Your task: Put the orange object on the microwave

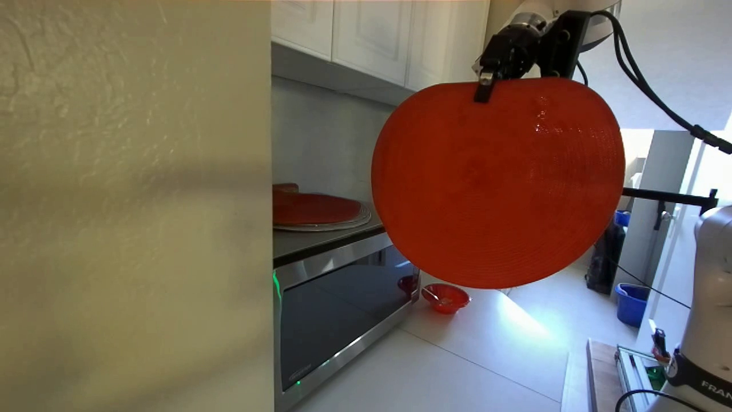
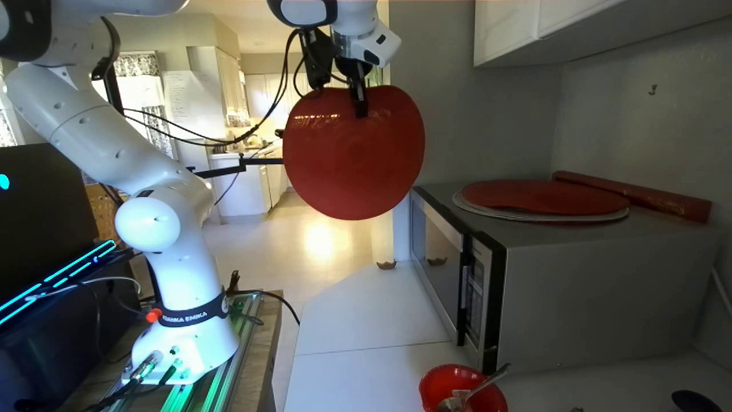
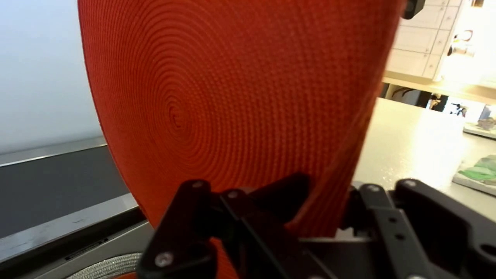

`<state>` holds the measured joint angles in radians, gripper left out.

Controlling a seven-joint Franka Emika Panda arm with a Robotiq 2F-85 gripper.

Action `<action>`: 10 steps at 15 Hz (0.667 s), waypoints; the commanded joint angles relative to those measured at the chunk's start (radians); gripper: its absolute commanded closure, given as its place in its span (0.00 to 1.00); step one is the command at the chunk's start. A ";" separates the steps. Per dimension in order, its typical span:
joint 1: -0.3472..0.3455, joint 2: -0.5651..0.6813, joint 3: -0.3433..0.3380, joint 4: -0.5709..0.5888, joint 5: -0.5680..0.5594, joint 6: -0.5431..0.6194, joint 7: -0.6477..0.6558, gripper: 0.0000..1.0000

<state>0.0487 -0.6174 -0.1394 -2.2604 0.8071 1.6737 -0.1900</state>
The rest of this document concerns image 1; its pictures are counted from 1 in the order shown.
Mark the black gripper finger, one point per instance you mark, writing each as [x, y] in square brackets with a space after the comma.
[484, 88]

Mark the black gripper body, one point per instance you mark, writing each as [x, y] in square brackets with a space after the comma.
[512, 50]

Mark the large red round plate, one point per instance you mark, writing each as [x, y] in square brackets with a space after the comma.
[496, 183]

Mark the stainless steel microwave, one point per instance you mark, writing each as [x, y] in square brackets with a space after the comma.
[344, 322]

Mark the red plate on oven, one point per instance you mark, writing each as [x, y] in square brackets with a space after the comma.
[317, 206]

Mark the red bowl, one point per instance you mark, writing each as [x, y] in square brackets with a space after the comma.
[448, 298]

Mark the black tripod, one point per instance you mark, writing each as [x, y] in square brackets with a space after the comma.
[608, 265]

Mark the blue bin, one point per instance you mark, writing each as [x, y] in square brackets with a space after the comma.
[632, 305]

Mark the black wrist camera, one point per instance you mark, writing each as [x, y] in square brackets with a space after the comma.
[563, 47]

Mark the white wall cabinets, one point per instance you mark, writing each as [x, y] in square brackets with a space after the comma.
[366, 37]

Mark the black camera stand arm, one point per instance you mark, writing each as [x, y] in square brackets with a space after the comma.
[671, 198]

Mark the aluminium frame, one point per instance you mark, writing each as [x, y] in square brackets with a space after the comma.
[636, 379]

